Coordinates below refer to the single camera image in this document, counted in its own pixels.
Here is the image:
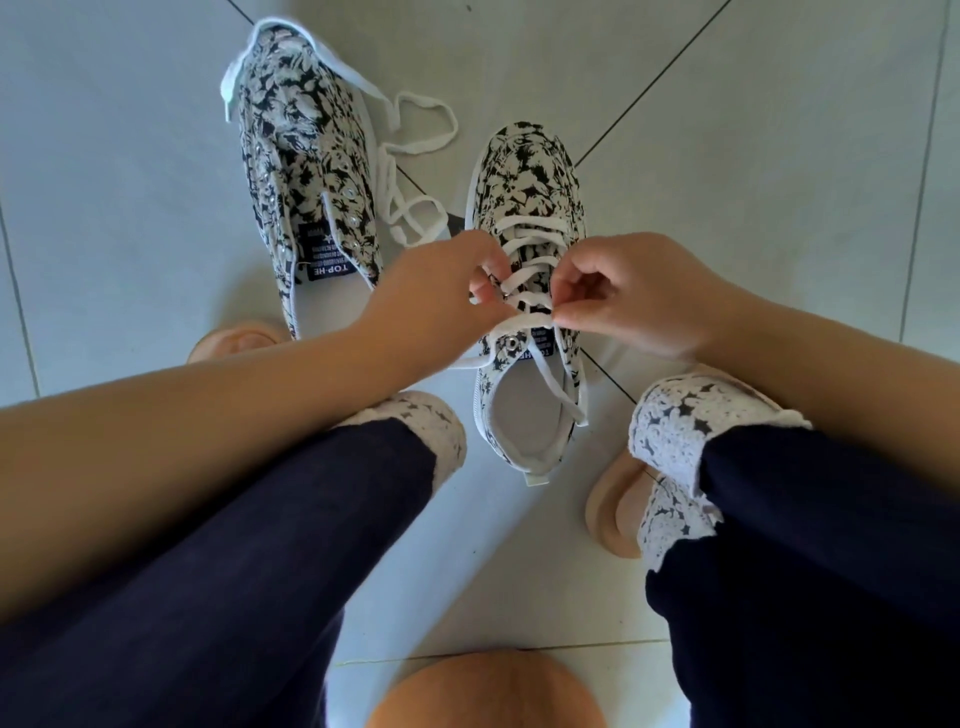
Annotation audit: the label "person's left hand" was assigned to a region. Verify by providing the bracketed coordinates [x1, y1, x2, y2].
[352, 230, 520, 391]

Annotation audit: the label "person's right hand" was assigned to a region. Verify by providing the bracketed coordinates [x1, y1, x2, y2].
[549, 232, 751, 363]

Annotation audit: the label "bright white shoelace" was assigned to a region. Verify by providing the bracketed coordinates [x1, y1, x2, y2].
[449, 213, 590, 429]
[219, 17, 460, 249]

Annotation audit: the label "person's right forearm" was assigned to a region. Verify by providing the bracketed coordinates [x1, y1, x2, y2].
[708, 296, 960, 496]

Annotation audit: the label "person's left forearm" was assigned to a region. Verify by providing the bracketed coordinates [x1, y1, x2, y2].
[0, 326, 399, 624]

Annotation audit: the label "person's right leg navy trousers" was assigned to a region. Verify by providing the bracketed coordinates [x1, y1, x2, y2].
[628, 372, 960, 728]

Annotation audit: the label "person's leg navy trousers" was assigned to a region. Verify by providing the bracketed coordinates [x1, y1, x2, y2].
[0, 389, 468, 728]
[628, 372, 960, 728]

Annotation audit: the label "person's left leg navy trousers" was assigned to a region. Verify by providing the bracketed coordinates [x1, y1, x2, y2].
[0, 389, 468, 728]

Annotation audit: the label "pink slipper with white charms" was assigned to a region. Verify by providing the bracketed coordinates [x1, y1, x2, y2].
[185, 322, 292, 365]

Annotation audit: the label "pink slipper with green charm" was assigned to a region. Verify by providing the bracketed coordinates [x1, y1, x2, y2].
[584, 363, 751, 560]

